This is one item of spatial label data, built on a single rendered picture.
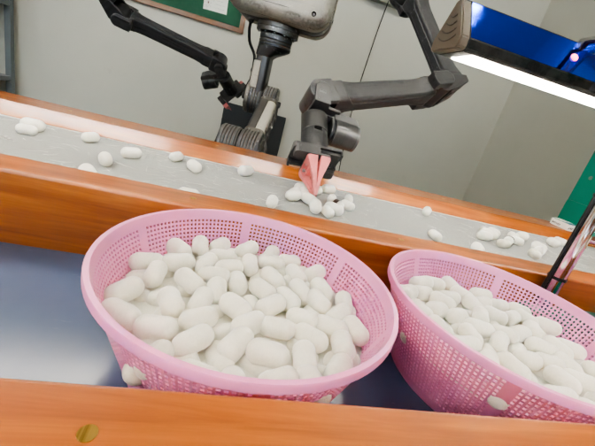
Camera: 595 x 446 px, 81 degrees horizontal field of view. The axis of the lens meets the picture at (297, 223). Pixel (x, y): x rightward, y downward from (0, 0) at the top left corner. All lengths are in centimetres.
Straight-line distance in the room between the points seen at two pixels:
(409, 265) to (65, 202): 43
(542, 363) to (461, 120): 275
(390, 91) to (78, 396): 85
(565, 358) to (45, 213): 59
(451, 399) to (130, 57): 268
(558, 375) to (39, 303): 50
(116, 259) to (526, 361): 40
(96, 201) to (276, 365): 30
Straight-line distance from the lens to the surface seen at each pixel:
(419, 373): 39
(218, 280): 34
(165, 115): 276
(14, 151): 66
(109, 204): 46
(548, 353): 48
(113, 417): 20
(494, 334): 44
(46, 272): 47
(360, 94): 86
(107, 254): 34
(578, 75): 73
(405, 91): 95
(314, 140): 70
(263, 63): 127
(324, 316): 33
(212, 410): 20
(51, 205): 49
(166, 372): 23
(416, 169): 302
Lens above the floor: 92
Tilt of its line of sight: 20 degrees down
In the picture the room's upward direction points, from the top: 16 degrees clockwise
